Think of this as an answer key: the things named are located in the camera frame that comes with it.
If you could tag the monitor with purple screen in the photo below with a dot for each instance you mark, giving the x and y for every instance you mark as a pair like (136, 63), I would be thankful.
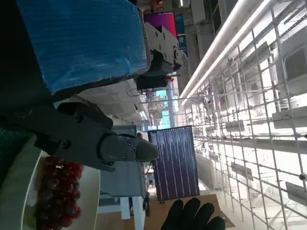
(168, 24)

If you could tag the blue poster panel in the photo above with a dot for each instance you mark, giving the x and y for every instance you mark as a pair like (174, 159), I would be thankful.
(181, 31)

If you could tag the green cutting mat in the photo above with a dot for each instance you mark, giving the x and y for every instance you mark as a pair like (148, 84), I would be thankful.
(9, 136)

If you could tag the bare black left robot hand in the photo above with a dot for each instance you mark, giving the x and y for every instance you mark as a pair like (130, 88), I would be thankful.
(84, 40)

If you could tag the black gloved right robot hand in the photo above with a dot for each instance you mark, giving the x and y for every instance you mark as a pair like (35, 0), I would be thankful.
(192, 215)

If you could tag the red toy grape bunch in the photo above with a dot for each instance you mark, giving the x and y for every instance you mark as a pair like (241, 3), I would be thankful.
(60, 191)

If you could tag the white office desk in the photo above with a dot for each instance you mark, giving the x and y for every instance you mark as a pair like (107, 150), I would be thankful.
(115, 100)

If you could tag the long white light strip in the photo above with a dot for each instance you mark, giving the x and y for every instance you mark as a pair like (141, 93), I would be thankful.
(223, 45)

